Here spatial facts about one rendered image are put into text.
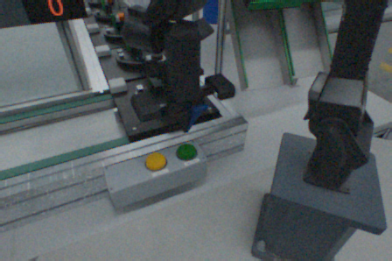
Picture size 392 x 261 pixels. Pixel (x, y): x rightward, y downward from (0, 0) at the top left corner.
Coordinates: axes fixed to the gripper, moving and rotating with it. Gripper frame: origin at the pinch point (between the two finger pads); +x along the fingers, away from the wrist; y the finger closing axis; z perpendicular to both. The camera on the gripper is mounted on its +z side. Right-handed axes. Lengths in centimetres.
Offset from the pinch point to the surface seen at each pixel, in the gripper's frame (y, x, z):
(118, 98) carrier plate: 8.7, 8.5, 25.8
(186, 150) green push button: 0.0, 8.4, -0.5
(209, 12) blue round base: -57, 13, 96
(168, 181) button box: 5.8, 12.5, -3.6
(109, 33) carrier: 2, 6, 69
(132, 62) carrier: 0.2, 6.4, 41.0
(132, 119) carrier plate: 7.7, 8.5, 15.1
